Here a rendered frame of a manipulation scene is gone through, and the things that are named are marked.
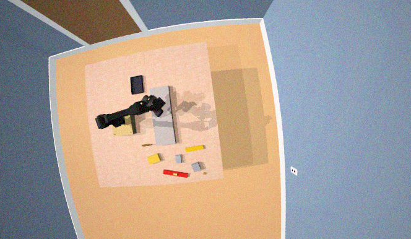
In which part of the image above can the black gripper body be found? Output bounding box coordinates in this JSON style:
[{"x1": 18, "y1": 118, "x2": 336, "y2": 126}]
[{"x1": 142, "y1": 95, "x2": 163, "y2": 117}]

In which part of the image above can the grey flat panel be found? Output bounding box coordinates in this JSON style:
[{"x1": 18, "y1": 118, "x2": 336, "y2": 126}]
[{"x1": 149, "y1": 85, "x2": 176, "y2": 146}]

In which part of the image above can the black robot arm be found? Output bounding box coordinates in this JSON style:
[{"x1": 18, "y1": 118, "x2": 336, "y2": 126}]
[{"x1": 95, "y1": 95, "x2": 159, "y2": 129}]

